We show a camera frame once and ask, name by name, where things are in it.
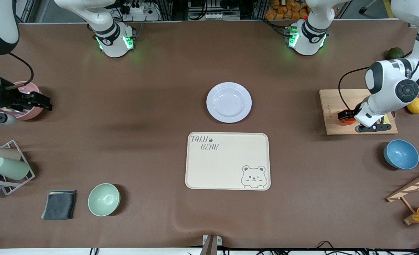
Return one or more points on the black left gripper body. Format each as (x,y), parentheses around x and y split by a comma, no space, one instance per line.
(345,115)

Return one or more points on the wooden cutting board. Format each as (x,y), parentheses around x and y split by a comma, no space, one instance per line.
(328,97)

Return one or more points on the cream bear print tray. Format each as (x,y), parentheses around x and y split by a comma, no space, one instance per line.
(223,166)

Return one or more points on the pale green cup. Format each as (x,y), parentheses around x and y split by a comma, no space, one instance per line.
(11,168)

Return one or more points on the white round plate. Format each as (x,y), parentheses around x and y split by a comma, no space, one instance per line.
(229,102)

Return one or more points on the dark green lime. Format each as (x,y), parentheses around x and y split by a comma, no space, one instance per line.
(395,53)

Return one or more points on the pale green bowl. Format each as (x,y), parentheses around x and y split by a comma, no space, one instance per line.
(104,200)

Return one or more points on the dark grey folded cloth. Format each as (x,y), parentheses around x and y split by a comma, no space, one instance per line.
(59,205)

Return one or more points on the pink bowl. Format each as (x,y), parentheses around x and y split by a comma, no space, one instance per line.
(34,114)

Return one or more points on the metal table clamp bracket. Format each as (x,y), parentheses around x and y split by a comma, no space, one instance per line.
(211,246)

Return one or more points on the white connector box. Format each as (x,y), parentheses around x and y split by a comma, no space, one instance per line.
(213,16)

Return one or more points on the aluminium frame profile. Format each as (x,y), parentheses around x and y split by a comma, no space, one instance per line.
(30,10)

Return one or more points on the bag of orange buns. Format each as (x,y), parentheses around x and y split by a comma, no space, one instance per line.
(287,10)

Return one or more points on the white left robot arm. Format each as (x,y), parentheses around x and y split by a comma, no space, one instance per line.
(307,47)

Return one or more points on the yellow lemon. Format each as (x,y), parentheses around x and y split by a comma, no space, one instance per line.
(418,106)

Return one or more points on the beige cup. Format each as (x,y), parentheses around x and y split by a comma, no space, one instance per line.
(0,154)

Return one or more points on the blue bowl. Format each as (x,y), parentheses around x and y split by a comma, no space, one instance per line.
(402,154)

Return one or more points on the white power strip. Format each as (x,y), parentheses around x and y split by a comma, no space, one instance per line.
(142,16)

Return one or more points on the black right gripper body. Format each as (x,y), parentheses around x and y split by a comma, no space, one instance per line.
(8,95)

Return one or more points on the yellow plastic knife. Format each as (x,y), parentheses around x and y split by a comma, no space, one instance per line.
(389,119)

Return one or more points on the wooden peg rack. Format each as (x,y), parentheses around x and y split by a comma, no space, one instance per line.
(408,189)

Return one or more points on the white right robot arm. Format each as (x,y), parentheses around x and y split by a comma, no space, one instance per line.
(115,49)

